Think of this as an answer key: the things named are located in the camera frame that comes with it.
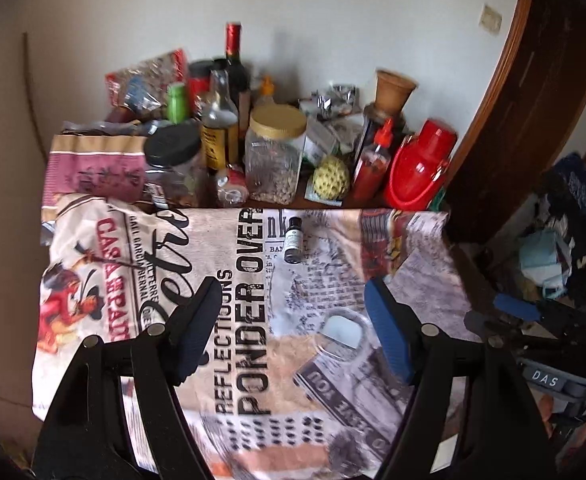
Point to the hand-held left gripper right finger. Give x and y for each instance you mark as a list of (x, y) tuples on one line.
[(388, 330)]

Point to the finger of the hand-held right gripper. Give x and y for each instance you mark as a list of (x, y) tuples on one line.
[(515, 306), (488, 325)]

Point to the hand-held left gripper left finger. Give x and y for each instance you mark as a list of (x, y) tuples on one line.
[(198, 330)]

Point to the clear plastic container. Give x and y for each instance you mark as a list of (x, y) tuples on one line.
[(340, 332)]

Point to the light blue bag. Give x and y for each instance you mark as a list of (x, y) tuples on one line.
[(543, 260)]

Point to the printed tablecloth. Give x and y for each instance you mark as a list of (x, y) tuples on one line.
[(253, 310)]

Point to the small dark dropper bottle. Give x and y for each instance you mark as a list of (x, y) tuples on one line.
[(293, 240)]

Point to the red drink can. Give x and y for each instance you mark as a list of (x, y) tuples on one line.
[(230, 185)]

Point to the yellow green custard apple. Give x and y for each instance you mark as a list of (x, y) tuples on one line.
[(330, 180)]

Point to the black lid clear jar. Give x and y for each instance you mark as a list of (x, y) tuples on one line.
[(175, 165)]

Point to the red thermos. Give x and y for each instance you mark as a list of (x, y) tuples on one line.
[(420, 165)]

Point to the red sauce squeeze bottle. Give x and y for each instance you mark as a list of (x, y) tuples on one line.
[(373, 160)]

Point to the beige maroon printed sack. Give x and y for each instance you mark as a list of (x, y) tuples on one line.
[(93, 170)]

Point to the beige lid clear jar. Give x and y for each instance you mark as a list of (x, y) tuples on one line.
[(275, 155)]

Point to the large dark wooden door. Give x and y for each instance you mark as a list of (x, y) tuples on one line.
[(548, 110)]

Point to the clear plastic packet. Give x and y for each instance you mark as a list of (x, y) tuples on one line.
[(320, 142)]

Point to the clear bottle yellow label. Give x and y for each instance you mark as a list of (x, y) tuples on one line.
[(219, 125)]

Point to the green capped bottle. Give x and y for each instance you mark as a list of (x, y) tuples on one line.
[(177, 102)]

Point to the crumpled silver foil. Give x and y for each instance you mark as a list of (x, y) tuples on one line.
[(335, 100)]

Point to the brown clay vase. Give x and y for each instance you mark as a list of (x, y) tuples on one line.
[(393, 90)]

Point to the orange capped small bottle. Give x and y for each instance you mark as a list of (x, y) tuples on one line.
[(267, 90)]

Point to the red snack packet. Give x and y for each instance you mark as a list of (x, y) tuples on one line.
[(148, 82)]

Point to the red black canister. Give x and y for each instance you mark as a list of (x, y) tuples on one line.
[(200, 77)]

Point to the dark wine bottle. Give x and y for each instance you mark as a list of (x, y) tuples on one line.
[(234, 60)]

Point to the thin wooden stick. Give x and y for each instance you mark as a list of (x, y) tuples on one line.
[(30, 90)]

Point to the beige light switch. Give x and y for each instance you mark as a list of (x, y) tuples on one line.
[(490, 17)]

